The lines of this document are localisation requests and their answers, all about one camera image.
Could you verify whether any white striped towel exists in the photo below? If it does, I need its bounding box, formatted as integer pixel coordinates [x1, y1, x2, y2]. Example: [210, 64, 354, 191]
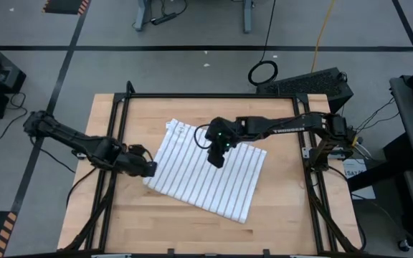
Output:
[142, 118, 267, 225]

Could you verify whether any black perforated computer tower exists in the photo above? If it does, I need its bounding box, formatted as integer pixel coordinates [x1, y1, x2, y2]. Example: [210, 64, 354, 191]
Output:
[255, 67, 354, 116]

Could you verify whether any yellow cable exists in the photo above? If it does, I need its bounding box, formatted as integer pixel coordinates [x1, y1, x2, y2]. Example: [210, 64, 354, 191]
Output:
[310, 0, 336, 74]

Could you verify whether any black metal table frame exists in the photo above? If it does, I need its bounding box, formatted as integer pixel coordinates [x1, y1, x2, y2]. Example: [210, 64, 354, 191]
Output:
[61, 80, 367, 258]

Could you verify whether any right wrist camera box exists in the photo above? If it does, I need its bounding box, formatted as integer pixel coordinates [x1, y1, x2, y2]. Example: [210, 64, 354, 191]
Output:
[205, 117, 229, 141]

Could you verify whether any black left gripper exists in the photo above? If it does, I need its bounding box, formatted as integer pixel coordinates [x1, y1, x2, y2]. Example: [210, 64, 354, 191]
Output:
[118, 143, 158, 178]

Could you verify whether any black power strip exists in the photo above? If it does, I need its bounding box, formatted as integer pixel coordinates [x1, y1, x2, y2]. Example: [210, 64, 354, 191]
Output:
[150, 12, 177, 27]

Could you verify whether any thin black floor cable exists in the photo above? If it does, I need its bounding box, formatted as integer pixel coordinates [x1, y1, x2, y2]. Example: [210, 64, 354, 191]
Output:
[0, 92, 28, 141]

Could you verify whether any black caster wheel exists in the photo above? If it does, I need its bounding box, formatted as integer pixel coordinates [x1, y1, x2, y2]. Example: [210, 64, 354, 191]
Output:
[397, 236, 413, 252]

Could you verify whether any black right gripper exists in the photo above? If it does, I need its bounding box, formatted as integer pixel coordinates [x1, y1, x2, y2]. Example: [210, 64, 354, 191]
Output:
[208, 124, 244, 168]

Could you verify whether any coiled black cable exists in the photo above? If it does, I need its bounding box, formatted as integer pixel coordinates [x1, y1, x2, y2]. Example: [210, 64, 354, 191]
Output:
[247, 0, 279, 87]

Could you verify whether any white paper sheet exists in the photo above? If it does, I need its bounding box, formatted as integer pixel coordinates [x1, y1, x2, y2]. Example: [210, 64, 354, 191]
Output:
[341, 158, 376, 201]

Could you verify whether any grey desk leg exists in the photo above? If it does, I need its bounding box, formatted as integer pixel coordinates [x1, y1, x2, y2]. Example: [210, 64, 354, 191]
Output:
[242, 0, 255, 35]
[133, 0, 151, 32]

